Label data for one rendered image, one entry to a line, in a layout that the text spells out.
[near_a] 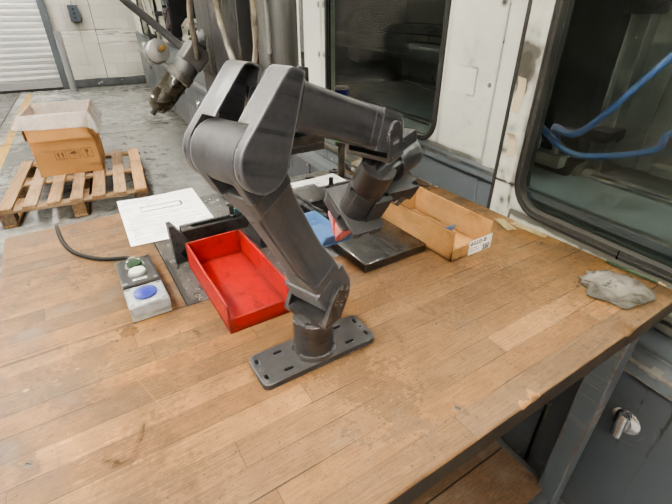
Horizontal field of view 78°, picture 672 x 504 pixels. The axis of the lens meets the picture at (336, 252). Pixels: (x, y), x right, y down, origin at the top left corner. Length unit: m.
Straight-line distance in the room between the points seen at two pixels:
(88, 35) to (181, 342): 9.47
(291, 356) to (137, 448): 0.23
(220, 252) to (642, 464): 1.12
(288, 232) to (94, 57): 9.66
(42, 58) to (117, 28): 1.46
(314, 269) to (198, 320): 0.30
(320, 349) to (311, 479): 0.18
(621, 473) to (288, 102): 1.24
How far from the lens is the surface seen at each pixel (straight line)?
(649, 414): 1.25
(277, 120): 0.41
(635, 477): 1.38
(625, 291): 0.95
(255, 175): 0.40
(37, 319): 0.92
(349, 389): 0.63
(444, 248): 0.93
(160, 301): 0.81
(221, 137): 0.42
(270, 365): 0.66
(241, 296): 0.81
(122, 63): 10.11
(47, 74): 10.07
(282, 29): 0.88
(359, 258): 0.88
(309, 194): 1.02
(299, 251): 0.51
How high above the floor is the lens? 1.38
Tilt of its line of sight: 31 degrees down
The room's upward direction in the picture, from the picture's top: straight up
